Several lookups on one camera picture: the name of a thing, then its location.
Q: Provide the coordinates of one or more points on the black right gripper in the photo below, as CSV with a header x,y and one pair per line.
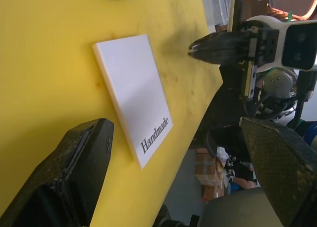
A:
x,y
265,47

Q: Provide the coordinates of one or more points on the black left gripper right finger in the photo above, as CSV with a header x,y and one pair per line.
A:
x,y
284,167

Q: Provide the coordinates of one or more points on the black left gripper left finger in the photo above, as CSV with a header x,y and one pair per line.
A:
x,y
57,177

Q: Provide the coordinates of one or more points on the white matchbox with Handmade print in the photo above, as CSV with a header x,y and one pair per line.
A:
x,y
135,93

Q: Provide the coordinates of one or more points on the clear plastic container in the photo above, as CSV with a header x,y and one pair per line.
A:
x,y
218,6

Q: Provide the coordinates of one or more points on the brown cardboard box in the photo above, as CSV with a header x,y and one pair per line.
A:
x,y
206,172

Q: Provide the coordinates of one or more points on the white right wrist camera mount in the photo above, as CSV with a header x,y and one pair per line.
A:
x,y
297,46

